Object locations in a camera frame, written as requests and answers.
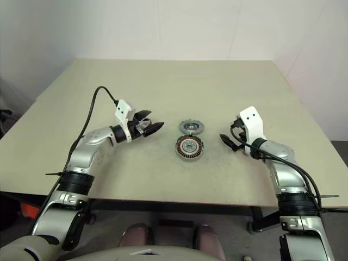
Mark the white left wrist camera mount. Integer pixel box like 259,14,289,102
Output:
114,100,136,142

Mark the copper wound stator ring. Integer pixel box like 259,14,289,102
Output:
173,134,205,163

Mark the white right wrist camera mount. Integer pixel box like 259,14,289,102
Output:
239,106,266,156

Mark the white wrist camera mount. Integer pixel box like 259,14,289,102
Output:
114,100,136,142
239,106,266,156

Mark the orange plastic object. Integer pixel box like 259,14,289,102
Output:
23,203,40,219

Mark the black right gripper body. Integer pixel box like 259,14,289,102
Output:
231,125,248,153

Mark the grey robot torso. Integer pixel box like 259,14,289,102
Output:
0,234,226,261

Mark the dark maroon rounded shape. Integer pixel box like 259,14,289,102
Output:
193,224,226,261
118,222,154,248

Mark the black table frame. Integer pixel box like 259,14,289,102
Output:
85,200,281,233

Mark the grey metal rotor disc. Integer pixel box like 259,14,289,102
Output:
178,119,205,134

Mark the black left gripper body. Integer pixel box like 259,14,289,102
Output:
127,115,151,141

